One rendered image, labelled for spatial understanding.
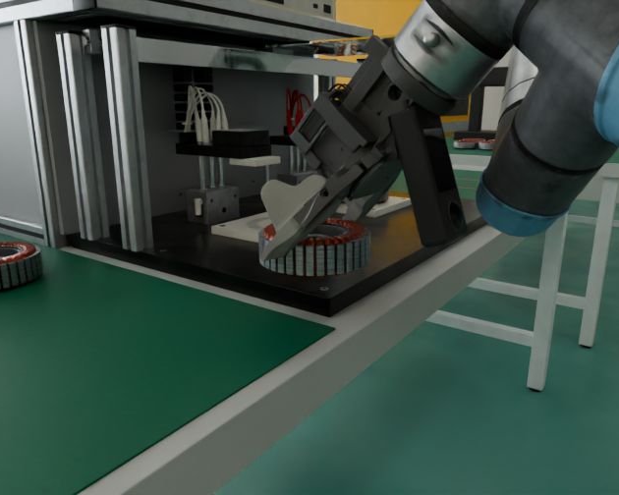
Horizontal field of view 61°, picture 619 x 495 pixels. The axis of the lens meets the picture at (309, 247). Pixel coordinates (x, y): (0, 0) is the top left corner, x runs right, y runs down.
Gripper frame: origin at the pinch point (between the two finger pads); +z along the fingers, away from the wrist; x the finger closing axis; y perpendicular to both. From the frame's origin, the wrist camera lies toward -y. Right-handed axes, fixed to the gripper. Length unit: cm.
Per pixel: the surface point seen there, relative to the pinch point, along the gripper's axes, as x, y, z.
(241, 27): -23.8, 38.8, 0.3
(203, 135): -17.2, 30.3, 14.2
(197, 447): 22.0, -9.7, 1.5
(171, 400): 19.8, -5.6, 4.3
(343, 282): -5.0, -4.1, 3.1
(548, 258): -133, -23, 26
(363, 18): -368, 205, 73
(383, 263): -13.8, -4.5, 2.9
